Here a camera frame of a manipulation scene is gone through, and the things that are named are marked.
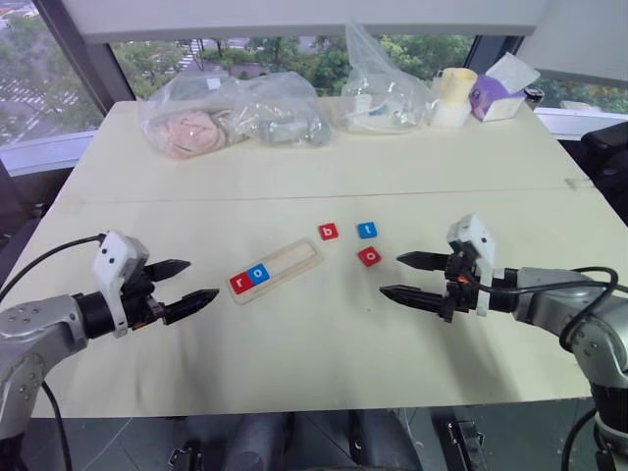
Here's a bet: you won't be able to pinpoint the clear bag with plush toys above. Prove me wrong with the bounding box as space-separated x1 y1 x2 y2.
136 70 336 161

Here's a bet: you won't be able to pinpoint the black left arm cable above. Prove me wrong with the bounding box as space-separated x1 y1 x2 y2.
0 235 107 471

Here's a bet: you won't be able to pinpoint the purple tissue box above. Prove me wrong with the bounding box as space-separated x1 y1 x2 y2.
467 52 542 124

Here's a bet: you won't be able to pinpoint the black chair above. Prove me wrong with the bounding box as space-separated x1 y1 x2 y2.
580 121 628 223

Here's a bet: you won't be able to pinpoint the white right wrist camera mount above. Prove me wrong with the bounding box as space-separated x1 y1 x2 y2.
446 213 497 318

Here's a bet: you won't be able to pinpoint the clear bag with white parts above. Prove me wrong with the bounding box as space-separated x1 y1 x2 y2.
339 18 437 135

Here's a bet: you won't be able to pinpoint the black metal bracket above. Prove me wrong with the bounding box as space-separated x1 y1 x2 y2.
165 440 203 471
443 416 487 471

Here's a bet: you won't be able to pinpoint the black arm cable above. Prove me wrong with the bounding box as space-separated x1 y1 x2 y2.
0 235 107 471
476 266 620 471

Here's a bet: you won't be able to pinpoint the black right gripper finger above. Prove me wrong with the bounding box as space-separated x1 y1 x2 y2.
395 250 450 272
378 285 449 314

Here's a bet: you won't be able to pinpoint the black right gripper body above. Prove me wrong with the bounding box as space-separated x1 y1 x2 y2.
439 249 485 325

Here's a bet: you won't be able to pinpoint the red letter tile o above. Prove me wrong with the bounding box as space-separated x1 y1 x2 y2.
356 245 382 269

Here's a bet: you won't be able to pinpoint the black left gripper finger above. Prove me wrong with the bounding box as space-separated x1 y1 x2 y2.
163 288 221 326
146 259 192 283

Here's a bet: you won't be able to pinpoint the wooden letter tray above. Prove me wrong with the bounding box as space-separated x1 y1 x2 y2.
225 236 326 308

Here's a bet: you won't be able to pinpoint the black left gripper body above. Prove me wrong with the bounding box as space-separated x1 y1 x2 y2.
121 264 167 335

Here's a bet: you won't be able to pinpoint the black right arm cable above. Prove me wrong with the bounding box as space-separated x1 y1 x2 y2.
476 266 620 471

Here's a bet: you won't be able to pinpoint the blue letter tile o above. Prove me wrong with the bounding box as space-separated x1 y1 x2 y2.
245 263 273 288

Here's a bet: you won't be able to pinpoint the pale yellow paper cup stack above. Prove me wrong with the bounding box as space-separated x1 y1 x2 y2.
430 67 479 130

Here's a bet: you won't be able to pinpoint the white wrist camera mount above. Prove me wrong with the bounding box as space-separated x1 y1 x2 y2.
92 231 151 340
446 213 497 318

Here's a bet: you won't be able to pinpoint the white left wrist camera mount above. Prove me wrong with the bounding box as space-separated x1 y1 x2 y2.
92 231 151 340

